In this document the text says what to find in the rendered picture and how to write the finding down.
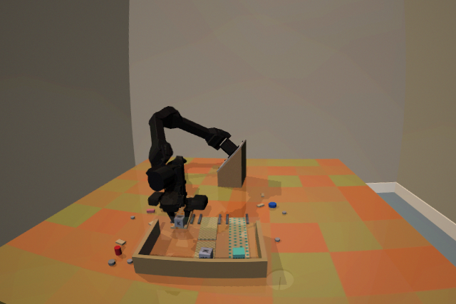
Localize orange polka-dot strip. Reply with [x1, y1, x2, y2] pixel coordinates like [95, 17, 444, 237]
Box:
[175, 195, 194, 217]

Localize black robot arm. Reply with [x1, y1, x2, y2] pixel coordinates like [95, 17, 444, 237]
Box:
[146, 106, 239, 212]

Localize red cylinder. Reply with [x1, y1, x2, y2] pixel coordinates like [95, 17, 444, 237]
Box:
[114, 246, 122, 256]

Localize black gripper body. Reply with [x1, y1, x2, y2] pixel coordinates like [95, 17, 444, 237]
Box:
[147, 180, 208, 211]

